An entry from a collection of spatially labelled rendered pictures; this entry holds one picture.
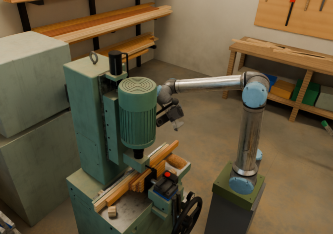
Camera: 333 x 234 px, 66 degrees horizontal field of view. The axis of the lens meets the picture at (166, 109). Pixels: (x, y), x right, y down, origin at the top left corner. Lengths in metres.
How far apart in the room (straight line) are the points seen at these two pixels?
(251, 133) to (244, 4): 3.15
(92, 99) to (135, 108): 0.25
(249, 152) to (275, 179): 1.52
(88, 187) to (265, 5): 3.51
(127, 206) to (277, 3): 3.54
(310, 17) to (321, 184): 2.21
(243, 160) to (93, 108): 0.89
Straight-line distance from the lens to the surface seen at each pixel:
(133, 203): 1.44
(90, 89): 1.26
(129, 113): 1.16
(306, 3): 4.15
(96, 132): 1.39
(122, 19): 3.85
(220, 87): 1.54
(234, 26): 4.49
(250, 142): 1.50
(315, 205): 3.00
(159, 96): 1.57
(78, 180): 1.72
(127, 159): 1.45
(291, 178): 3.14
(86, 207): 1.74
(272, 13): 4.27
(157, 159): 1.60
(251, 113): 1.40
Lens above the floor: 2.05
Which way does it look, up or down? 33 degrees down
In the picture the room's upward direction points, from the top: 3 degrees clockwise
